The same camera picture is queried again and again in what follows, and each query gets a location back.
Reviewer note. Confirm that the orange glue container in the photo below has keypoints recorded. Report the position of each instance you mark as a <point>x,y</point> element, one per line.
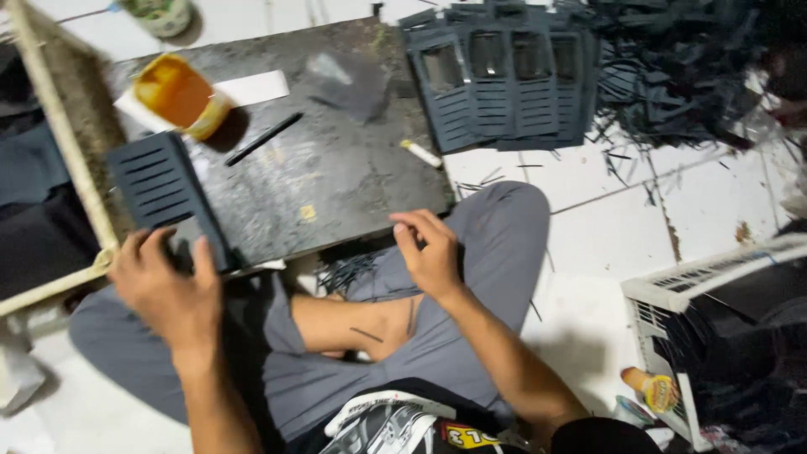
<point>176,94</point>

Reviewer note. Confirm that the person's bare leg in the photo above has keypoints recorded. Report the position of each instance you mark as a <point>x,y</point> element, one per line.
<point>340,321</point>

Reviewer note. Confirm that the pile of thin black strips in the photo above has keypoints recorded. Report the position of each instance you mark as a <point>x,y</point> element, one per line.
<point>343,271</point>

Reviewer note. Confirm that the person's right hand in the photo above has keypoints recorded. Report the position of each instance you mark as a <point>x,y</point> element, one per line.
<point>435,258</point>

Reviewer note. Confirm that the row of slotted window cutouts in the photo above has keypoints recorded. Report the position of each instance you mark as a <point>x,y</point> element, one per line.
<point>498,101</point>

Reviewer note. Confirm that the white paper strip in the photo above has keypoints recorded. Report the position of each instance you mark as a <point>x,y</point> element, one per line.
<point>255,87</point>

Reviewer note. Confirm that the black work board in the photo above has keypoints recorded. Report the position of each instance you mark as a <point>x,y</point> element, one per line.
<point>328,170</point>

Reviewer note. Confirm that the small white tube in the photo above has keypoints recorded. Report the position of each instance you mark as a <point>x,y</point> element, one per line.
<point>421,153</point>

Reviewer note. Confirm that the person's left hand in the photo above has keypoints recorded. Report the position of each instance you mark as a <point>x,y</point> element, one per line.
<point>161,296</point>

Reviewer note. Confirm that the heap of black scraps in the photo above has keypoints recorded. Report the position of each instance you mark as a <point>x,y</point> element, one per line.
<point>681,69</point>

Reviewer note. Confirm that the yellow squeeze bottle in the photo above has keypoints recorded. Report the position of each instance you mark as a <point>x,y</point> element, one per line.
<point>652,389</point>

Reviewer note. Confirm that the person's grey trousers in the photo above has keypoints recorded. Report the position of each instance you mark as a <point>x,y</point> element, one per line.
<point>498,246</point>

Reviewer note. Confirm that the wooden framed crate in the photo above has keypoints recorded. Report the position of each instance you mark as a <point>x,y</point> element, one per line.
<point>60,132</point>

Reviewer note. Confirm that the pale round jar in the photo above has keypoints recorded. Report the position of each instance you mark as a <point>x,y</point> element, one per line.
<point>161,16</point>

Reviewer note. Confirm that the person's black printed shirt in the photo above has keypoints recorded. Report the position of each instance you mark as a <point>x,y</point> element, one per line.
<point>391,422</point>

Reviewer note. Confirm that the crumpled white bag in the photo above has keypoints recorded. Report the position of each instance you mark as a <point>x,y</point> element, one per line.
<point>19,372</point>

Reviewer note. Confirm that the white plastic basket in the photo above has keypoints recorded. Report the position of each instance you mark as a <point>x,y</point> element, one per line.
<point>662,293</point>

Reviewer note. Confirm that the thin black stick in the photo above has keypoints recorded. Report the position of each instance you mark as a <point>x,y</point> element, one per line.
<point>265,139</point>

